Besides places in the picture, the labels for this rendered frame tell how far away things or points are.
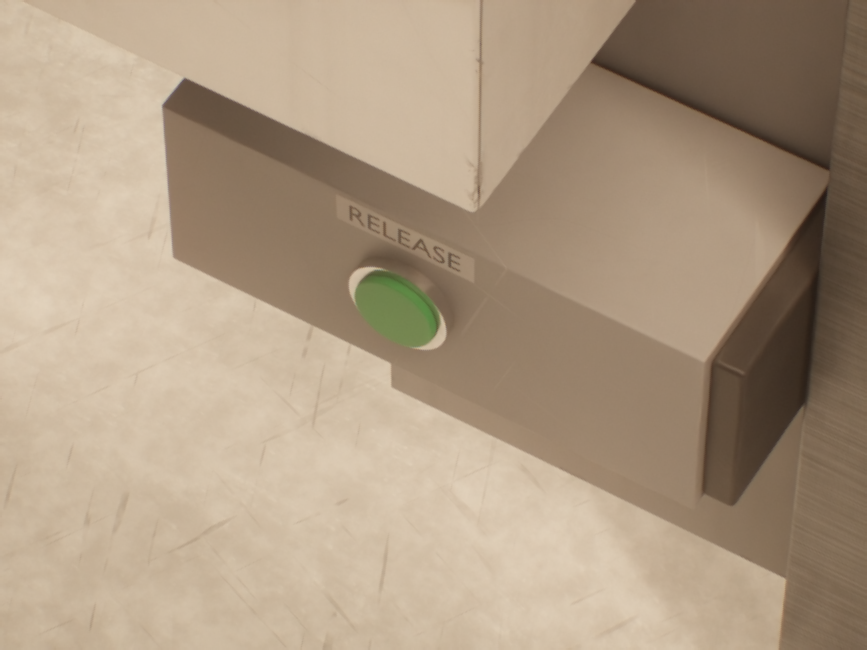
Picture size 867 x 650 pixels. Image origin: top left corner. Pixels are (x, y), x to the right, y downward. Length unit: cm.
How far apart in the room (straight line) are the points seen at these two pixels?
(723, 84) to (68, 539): 139
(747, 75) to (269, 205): 16
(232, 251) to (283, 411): 135
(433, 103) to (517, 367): 25
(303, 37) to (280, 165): 22
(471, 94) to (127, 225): 173
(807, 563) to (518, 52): 36
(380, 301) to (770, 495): 21
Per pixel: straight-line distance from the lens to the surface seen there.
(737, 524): 168
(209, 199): 154
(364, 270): 151
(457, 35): 125
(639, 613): 282
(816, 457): 155
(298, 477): 287
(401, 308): 151
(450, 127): 128
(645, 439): 150
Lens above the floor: 236
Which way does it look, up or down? 53 degrees down
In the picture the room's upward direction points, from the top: straight up
